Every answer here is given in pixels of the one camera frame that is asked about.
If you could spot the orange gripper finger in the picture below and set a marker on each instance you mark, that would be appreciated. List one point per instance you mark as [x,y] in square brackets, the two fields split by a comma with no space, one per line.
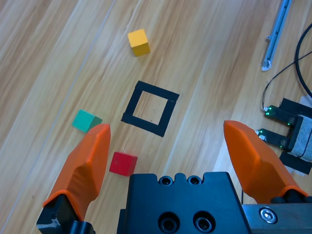
[256,165]
[85,168]

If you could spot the aluminium rail profile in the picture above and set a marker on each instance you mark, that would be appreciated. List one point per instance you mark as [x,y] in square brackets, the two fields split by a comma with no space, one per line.
[280,22]

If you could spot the black dongle with green LED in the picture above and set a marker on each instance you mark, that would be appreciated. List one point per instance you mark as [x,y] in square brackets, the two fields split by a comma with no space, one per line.
[274,139]
[280,114]

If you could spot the red wooden block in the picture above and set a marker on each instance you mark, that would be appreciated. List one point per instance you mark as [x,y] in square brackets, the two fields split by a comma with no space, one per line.
[122,163]

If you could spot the black tape square outline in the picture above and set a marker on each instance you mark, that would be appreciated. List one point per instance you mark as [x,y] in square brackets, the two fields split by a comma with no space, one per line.
[158,91]

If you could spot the green wooden block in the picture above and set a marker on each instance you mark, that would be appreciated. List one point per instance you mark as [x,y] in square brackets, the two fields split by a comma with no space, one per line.
[83,120]

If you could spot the yellow wooden block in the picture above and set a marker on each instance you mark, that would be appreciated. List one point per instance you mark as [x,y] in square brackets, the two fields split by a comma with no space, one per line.
[139,42]

